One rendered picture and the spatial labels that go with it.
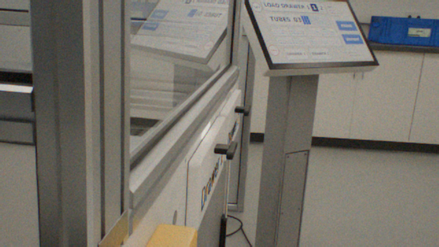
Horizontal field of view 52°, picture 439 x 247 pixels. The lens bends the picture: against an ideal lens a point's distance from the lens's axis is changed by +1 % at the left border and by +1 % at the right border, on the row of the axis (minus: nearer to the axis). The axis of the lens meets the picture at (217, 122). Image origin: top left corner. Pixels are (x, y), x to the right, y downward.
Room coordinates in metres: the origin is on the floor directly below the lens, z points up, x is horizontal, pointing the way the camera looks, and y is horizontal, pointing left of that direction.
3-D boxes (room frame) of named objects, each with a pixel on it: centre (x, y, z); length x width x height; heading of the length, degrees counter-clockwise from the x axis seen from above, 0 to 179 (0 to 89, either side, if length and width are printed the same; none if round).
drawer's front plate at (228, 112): (1.05, -0.03, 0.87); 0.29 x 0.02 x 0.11; 172
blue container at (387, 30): (3.97, -1.62, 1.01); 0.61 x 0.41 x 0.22; 89
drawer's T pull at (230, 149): (0.74, -0.02, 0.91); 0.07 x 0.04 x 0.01; 172
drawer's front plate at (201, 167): (0.74, 0.01, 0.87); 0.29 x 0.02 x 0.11; 172
